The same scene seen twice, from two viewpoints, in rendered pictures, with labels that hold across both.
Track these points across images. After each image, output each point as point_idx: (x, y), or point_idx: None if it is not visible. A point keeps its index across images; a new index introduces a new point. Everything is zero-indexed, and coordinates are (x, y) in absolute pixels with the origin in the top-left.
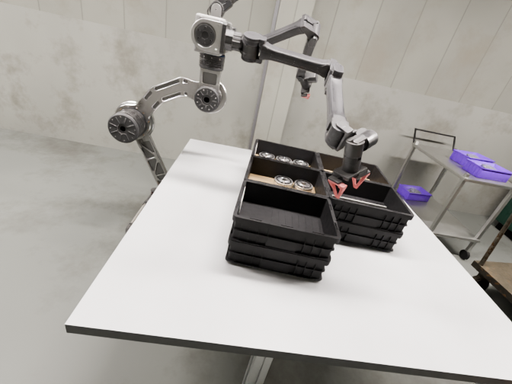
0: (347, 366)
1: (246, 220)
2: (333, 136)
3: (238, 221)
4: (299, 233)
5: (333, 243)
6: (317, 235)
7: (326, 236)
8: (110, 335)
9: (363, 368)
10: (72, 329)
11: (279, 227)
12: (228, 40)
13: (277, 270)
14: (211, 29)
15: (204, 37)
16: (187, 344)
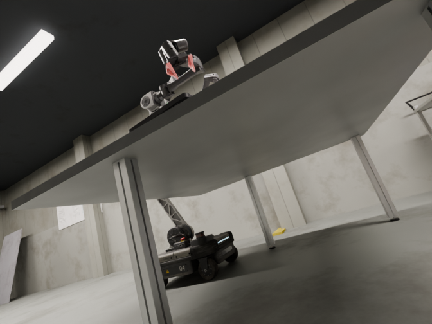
0: (161, 126)
1: (134, 127)
2: (161, 56)
3: (130, 131)
4: (161, 110)
5: (182, 98)
6: (170, 101)
7: (175, 98)
8: (26, 198)
9: (176, 117)
10: (13, 204)
11: (149, 116)
12: (155, 95)
13: None
14: (147, 97)
15: (146, 102)
16: (58, 180)
